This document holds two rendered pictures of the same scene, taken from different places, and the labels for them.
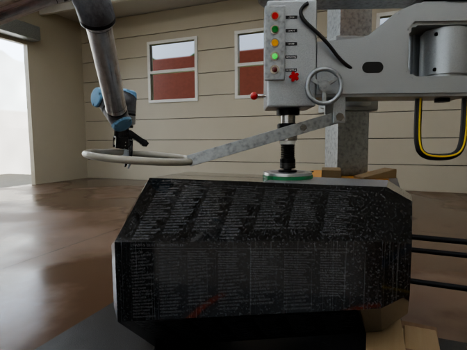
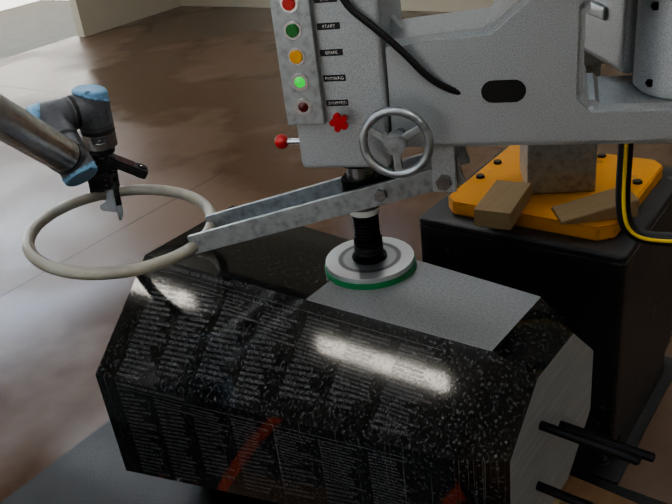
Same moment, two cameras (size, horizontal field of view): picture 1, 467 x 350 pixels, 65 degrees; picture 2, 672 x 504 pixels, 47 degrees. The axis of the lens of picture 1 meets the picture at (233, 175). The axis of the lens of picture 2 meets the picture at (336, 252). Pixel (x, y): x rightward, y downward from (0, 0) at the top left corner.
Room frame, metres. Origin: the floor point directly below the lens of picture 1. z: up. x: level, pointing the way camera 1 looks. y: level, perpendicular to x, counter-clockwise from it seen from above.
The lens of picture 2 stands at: (0.02, -0.63, 1.74)
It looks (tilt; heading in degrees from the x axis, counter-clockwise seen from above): 28 degrees down; 17
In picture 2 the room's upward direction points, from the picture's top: 7 degrees counter-clockwise
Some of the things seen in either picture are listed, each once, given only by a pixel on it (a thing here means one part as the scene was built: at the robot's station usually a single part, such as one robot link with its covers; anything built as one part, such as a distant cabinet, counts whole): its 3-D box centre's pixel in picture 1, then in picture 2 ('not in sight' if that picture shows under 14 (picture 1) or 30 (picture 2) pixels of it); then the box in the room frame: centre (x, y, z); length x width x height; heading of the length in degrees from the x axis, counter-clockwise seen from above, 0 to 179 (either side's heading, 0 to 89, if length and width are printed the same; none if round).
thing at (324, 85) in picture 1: (322, 87); (399, 136); (1.48, -0.36, 1.20); 0.15 x 0.10 x 0.15; 89
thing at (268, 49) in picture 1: (274, 44); (298, 54); (1.49, -0.17, 1.37); 0.08 x 0.03 x 0.28; 89
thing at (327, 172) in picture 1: (331, 173); (503, 204); (1.99, -0.54, 0.81); 0.20 x 0.10 x 0.05; 165
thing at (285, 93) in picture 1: (306, 62); (386, 60); (1.60, -0.32, 1.32); 0.36 x 0.22 x 0.45; 89
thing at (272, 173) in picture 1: (287, 173); (369, 259); (1.60, -0.24, 0.84); 0.21 x 0.21 x 0.01
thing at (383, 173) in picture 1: (374, 173); (594, 204); (1.98, -0.77, 0.80); 0.20 x 0.10 x 0.05; 105
